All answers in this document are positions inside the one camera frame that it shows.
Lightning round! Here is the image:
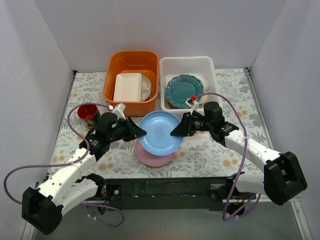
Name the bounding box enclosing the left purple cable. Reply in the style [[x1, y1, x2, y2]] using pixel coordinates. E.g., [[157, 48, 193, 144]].
[[3, 103, 125, 227]]

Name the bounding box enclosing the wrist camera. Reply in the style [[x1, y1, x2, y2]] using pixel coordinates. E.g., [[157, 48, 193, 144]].
[[111, 103, 126, 120], [185, 95, 199, 114]]

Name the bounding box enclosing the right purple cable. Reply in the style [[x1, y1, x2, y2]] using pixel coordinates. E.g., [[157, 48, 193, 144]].
[[187, 92, 261, 222]]

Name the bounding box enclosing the yellow woven plate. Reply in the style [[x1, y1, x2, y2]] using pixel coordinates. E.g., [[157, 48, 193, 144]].
[[147, 161, 170, 168]]

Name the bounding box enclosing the blue round plate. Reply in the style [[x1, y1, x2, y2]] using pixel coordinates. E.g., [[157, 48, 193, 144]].
[[139, 110, 183, 156]]

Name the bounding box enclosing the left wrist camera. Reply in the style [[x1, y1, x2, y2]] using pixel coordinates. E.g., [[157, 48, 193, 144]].
[[111, 103, 126, 120]]

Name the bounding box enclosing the pink round plate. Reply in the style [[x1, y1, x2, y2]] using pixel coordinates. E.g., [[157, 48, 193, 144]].
[[135, 139, 175, 165]]

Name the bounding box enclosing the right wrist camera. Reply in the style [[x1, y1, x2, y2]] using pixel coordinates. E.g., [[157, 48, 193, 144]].
[[185, 95, 199, 114]]

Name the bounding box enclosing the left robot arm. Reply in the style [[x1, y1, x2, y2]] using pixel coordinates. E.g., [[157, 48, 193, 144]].
[[22, 112, 147, 235]]

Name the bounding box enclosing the orange plastic bin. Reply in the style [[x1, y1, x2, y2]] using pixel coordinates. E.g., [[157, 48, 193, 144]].
[[102, 50, 160, 117]]

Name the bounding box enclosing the purple cable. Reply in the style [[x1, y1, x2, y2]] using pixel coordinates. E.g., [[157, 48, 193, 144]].
[[3, 103, 125, 227], [187, 92, 261, 222]]

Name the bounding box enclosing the white round plate in bin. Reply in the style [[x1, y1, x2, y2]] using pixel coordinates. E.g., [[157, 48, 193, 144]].
[[141, 75, 152, 102]]

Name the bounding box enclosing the white translucent plastic bin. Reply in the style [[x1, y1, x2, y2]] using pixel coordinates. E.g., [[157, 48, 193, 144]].
[[159, 56, 223, 119]]

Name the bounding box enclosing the floral table mat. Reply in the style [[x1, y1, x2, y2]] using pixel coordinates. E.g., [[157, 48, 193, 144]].
[[52, 68, 271, 179]]

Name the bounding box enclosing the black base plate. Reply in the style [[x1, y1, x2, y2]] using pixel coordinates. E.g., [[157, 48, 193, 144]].
[[77, 176, 256, 211]]

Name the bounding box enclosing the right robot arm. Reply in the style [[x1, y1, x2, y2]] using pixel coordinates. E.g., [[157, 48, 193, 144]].
[[170, 101, 308, 206]]

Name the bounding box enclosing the teal scalloped plate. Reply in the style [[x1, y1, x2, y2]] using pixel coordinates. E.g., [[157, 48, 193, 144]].
[[165, 74, 204, 109]]

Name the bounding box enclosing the cream rectangular plate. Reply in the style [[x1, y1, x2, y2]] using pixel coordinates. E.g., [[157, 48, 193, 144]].
[[113, 72, 142, 102]]

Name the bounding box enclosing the red and black mug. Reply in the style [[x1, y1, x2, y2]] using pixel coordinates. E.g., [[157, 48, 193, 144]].
[[77, 104, 101, 129]]

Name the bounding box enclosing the white plate with blue rim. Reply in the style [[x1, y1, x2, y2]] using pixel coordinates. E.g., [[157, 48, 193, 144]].
[[187, 73, 210, 91]]

